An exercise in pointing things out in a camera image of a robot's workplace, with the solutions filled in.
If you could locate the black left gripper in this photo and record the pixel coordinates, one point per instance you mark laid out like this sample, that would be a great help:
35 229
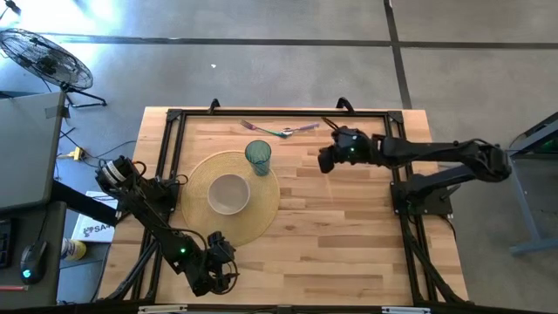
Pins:
221 248

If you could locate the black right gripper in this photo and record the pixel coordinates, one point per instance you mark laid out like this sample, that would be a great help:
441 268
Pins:
353 146

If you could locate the white ribbed bowl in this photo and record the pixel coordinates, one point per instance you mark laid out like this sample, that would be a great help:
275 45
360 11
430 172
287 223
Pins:
229 194

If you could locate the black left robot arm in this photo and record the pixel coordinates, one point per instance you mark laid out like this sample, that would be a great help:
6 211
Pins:
144 205

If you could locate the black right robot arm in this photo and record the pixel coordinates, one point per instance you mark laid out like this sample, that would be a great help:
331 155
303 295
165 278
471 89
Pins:
436 150

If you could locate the round woven straw placemat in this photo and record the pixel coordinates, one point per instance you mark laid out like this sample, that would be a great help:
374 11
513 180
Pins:
257 209

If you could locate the white printed booklet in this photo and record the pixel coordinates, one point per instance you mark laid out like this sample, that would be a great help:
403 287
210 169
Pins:
93 222

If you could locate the yellow labelled bottle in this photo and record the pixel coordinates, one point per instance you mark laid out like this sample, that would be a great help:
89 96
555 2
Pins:
75 249

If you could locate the yellow power plug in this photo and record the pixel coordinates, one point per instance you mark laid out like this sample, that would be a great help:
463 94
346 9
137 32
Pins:
77 153

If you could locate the dark desk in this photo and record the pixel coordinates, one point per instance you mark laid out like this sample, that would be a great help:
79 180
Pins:
48 227

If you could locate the black computer mouse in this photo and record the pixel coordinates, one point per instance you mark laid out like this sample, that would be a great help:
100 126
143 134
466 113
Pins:
32 261

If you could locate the gray metal stand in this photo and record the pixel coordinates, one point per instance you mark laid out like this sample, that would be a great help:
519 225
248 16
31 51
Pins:
525 209

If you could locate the red pen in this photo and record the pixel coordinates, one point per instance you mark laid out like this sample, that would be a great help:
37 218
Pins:
13 288

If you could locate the black keyboard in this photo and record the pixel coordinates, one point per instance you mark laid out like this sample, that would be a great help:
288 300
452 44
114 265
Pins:
4 244

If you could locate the gray desk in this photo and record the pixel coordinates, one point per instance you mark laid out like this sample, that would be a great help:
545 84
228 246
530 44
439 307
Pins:
26 148

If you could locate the black floor fan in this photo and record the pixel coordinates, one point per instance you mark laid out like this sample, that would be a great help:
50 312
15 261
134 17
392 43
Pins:
43 59

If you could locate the black aluminium table frame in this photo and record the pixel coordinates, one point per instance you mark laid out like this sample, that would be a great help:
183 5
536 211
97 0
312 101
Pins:
283 113

